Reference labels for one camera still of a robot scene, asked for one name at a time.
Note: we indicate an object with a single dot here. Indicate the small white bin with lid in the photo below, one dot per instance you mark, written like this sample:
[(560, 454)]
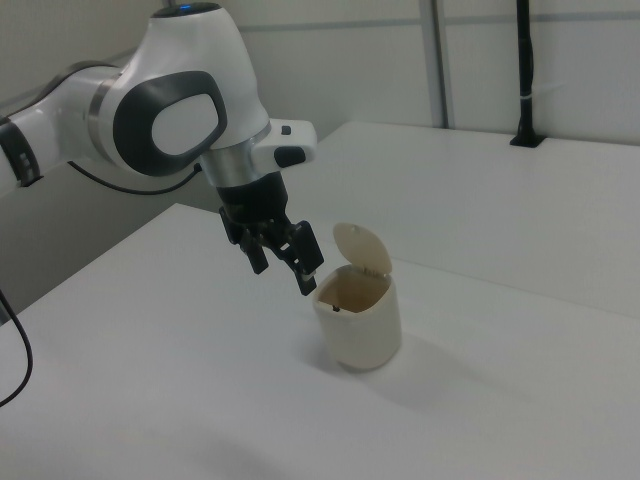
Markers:
[(362, 335)]

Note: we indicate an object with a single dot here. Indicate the black pole with clamp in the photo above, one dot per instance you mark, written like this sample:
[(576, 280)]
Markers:
[(525, 75)]

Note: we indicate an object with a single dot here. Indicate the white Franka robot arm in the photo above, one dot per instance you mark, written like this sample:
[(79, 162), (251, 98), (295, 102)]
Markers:
[(190, 65)]

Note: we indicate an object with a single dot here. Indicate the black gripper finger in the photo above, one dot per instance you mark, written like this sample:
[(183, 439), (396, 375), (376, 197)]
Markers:
[(257, 252), (302, 250)]

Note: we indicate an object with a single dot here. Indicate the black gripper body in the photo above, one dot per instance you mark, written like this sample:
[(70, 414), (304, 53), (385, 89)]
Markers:
[(255, 202)]

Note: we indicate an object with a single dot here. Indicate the grey partition post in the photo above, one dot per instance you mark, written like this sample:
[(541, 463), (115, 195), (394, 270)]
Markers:
[(440, 65)]

